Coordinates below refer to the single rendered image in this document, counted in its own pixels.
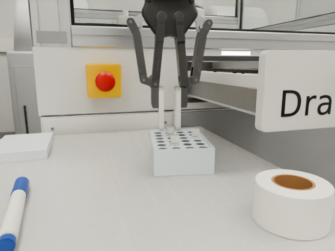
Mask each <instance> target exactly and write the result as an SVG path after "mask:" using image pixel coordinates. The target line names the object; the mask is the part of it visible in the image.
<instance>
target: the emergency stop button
mask: <svg viewBox="0 0 335 251"><path fill-rule="evenodd" d="M95 84H96V86H97V88H98V89H99V90H101V91H104V92H107V91H110V90H112V89H113V88H114V86H115V78H114V76H113V75H112V74H111V73H109V72H101V73H99V74H98V75H97V76H96V79H95Z"/></svg>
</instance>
